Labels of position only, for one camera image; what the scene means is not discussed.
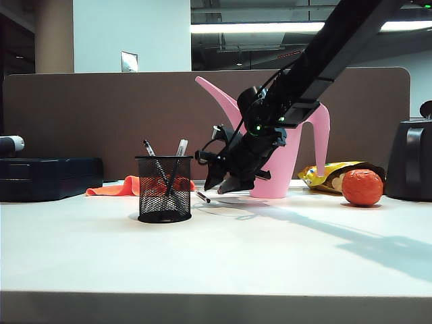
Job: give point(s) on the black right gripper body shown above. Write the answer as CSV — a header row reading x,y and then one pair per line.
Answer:
x,y
249,155

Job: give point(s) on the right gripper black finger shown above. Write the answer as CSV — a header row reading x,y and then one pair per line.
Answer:
x,y
238,184
217,173

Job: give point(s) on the clear black gel pen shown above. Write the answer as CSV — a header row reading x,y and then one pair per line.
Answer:
x,y
150,148
203,197
181,147

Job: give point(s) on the black mesh pen holder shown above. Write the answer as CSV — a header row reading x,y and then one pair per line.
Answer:
x,y
165,209

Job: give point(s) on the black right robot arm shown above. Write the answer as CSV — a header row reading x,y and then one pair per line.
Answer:
x,y
330,54

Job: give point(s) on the pink plastic watering can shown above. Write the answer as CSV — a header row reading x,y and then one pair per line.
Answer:
x,y
273,189

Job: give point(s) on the yellow snack bag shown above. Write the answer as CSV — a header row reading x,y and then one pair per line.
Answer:
x,y
317,177

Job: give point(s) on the orange cloth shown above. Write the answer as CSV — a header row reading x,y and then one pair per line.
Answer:
x,y
113,190

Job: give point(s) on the orange wrapped ball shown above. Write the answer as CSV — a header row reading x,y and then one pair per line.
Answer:
x,y
362,189

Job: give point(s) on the white ceiling light strip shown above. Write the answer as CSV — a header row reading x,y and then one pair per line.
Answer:
x,y
253,27

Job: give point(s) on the brown desk partition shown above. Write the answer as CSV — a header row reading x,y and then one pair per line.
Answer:
x,y
101,114

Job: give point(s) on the black kettle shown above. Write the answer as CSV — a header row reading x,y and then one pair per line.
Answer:
x,y
410,162

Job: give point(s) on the dark storage box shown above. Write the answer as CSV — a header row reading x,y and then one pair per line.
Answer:
x,y
47,179

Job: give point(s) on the silver wall switch plate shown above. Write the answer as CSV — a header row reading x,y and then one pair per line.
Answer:
x,y
129,61

